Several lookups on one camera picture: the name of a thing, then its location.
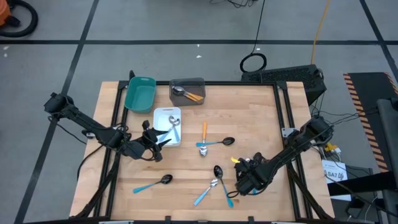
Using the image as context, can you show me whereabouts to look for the grey transparent plastic bin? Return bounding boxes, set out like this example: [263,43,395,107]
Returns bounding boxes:
[169,77,206,107]

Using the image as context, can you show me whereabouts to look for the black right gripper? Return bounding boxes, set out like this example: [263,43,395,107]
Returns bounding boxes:
[234,152,271,197]

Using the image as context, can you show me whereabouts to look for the dark grey equipment cart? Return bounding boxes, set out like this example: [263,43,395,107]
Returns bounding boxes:
[376,98,398,224]

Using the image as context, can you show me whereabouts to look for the teal plastic bin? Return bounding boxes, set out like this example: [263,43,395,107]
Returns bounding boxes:
[124,76,157,114]

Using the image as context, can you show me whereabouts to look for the black vacuum hose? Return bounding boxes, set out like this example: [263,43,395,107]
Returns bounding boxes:
[0,0,39,38]

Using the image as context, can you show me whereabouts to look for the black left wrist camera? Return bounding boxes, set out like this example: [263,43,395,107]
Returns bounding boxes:
[126,140,146,160]

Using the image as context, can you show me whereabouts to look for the black coiled hanging cable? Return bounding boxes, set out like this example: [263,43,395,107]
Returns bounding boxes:
[239,0,267,74]

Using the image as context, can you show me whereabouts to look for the white plastic bin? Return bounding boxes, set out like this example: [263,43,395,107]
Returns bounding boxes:
[152,106,182,147]

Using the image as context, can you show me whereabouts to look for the orange shop vacuum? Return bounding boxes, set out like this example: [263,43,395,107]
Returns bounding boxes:
[0,0,13,27]

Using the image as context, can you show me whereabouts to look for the white power strip yellow plugs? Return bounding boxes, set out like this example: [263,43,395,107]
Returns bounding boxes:
[323,142,342,156]

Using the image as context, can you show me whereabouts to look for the yellow hanging cable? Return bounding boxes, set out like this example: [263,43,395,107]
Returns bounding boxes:
[310,0,331,65]

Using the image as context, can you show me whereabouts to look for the black mat hazard stripes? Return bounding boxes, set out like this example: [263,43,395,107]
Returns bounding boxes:
[343,72,398,174]

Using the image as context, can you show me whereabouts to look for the silver metal bracket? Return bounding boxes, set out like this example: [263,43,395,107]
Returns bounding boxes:
[281,127,300,138]

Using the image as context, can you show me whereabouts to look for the black computer case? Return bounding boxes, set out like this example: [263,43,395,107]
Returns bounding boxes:
[241,64,328,106]

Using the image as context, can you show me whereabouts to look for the black aluminium table frame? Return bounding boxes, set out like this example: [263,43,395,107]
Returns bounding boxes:
[70,70,335,224]

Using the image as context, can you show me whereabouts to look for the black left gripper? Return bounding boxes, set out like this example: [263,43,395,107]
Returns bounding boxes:
[141,119,172,162]

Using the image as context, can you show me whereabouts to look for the white printed label sheet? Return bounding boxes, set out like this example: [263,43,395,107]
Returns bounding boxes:
[322,159,352,202]

